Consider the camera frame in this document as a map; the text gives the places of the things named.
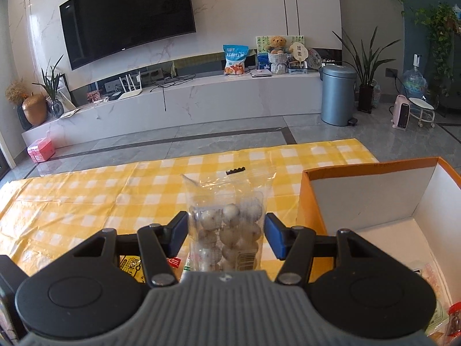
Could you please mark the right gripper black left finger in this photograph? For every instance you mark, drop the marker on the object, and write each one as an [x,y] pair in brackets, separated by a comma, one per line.
[84,293]

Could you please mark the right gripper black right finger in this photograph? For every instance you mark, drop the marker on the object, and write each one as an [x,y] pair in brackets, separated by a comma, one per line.
[351,283]

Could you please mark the red date snack pack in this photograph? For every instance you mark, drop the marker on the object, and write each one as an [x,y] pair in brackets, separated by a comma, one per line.
[453,329]

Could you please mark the clear bag of round candies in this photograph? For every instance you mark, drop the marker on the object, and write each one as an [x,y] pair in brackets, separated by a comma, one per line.
[226,215]

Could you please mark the yellow waffle cookie bag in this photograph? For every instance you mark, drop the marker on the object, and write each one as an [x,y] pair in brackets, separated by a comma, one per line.
[131,264]

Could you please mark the white puffed snack bag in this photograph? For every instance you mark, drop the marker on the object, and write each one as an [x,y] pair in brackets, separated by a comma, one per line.
[429,273]

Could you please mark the white green printed snack bag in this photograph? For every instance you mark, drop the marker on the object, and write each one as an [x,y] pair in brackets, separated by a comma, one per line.
[440,318]

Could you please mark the yellow checkered tablecloth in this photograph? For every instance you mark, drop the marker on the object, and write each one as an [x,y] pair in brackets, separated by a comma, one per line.
[43,217]

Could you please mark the orange cardboard box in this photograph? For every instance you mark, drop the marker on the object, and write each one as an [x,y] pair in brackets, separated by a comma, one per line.
[410,209]

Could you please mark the pink tissue box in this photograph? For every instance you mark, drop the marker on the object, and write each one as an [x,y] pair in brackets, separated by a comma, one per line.
[41,150]

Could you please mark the brown ceramic vase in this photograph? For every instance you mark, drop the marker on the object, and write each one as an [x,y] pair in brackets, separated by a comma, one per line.
[35,109]

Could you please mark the glass vase with plant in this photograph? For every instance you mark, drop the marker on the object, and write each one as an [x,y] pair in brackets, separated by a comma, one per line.
[50,79]

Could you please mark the pink space heater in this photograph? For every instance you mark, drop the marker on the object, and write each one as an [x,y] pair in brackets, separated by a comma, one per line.
[400,113]

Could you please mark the white round stool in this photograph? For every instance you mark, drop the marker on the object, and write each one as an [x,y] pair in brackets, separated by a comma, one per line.
[422,111]

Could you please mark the blue grey trash bin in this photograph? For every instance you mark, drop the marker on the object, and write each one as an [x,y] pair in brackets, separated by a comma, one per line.
[337,94]

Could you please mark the white wifi router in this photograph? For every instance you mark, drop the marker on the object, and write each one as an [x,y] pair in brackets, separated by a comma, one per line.
[131,86]

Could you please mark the blue water jug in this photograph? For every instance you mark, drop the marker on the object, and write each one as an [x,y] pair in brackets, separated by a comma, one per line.
[413,82]

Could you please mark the tall leafy potted plant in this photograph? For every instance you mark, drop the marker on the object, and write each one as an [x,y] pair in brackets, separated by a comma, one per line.
[365,62]

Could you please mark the white marble tv console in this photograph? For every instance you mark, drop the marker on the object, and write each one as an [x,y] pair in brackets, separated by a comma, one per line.
[201,100]

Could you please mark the round paper fan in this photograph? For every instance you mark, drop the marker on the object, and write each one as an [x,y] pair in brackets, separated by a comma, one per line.
[299,55]

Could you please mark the brown teddy bear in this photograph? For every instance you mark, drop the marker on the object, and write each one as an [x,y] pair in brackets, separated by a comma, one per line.
[278,62]

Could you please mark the green picture board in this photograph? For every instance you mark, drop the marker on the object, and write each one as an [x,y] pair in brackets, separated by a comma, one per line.
[263,43]

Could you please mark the blue white snack bag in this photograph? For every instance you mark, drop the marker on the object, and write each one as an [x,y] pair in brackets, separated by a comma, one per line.
[235,56]

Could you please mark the trailing green ivy plant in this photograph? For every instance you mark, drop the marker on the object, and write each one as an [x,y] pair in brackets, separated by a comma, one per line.
[443,24]

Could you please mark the black wall television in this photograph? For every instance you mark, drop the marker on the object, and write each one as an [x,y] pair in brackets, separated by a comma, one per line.
[94,29]

